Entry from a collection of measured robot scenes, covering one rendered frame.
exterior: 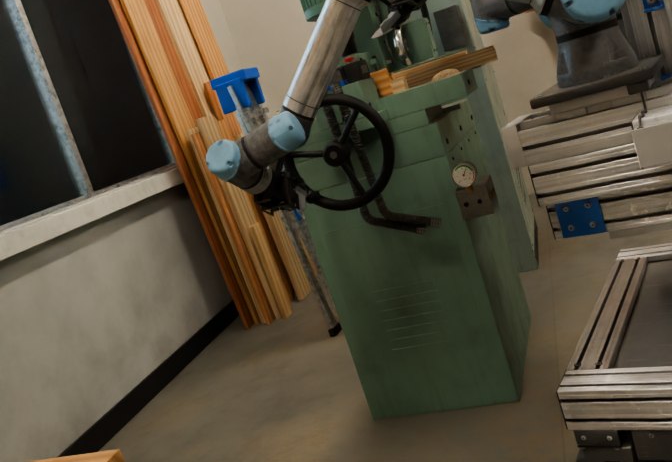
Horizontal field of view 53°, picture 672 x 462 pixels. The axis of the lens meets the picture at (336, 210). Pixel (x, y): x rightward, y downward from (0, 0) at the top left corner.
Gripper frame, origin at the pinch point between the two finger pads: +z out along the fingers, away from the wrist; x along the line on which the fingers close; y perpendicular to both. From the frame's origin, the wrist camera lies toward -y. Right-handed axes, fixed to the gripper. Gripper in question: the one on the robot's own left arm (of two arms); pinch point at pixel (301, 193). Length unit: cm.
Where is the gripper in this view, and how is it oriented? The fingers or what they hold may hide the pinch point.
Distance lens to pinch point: 165.2
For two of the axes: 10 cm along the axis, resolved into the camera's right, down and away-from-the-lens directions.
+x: 9.0, -2.2, -3.7
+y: 1.0, 9.4, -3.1
